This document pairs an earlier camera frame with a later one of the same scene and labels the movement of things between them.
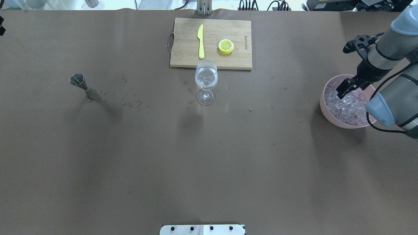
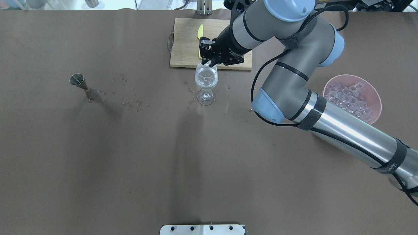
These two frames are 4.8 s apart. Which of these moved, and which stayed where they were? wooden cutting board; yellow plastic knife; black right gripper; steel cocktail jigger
Moved: black right gripper
Stayed: steel cocktail jigger; yellow plastic knife; wooden cutting board
